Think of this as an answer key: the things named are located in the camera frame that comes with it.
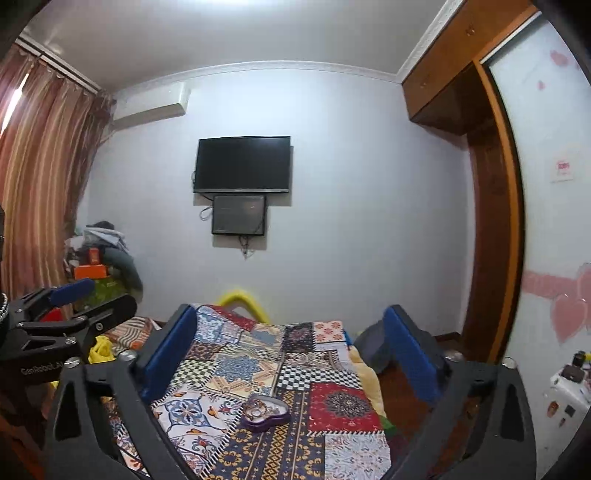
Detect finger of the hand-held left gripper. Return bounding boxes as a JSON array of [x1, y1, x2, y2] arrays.
[[7, 280, 96, 324], [14, 294, 139, 358]]

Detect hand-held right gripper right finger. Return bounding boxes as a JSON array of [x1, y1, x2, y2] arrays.
[[383, 304, 537, 480]]

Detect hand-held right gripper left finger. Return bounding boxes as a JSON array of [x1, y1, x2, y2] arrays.
[[44, 303, 205, 480]]

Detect red beaded bracelet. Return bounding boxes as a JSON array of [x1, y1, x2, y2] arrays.
[[246, 399, 274, 420]]

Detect purple heart-shaped jewelry box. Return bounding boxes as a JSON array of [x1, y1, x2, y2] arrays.
[[239, 394, 292, 433]]

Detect green printed bag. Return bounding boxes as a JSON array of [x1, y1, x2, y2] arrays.
[[78, 276, 136, 315]]

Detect striped orange blanket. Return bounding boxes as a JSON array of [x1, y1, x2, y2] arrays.
[[98, 316, 161, 357]]

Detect dark grey bag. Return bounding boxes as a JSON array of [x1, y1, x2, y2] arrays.
[[353, 320, 393, 376]]

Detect pale yellow fleece blanket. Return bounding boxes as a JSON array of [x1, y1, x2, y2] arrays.
[[348, 345, 389, 418]]

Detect pile of clothes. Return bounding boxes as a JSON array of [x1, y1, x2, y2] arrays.
[[68, 220, 145, 302]]

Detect patchwork printed blanket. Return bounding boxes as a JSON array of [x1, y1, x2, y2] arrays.
[[107, 303, 393, 480]]

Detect striped brown curtain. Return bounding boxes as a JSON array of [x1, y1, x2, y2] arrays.
[[0, 37, 115, 302]]

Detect brown wooden door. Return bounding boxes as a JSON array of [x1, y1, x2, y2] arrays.
[[461, 124, 500, 361]]

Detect white low cabinet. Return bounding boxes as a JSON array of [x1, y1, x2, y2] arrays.
[[544, 364, 591, 459]]

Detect white heart-print sliding door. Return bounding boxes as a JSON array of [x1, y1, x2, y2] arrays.
[[488, 9, 591, 463]]

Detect white air conditioner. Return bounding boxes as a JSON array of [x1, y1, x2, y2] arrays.
[[113, 82, 191, 131]]

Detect white and red door sticker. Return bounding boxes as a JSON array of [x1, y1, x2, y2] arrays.
[[550, 156, 576, 184]]

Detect wooden wardrobe cabinet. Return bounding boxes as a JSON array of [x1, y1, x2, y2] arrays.
[[400, 0, 542, 366]]

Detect small black wall monitor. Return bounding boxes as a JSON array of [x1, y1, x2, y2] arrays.
[[211, 194, 268, 236]]

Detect wall-mounted black television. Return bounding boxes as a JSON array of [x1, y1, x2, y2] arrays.
[[192, 136, 292, 195]]

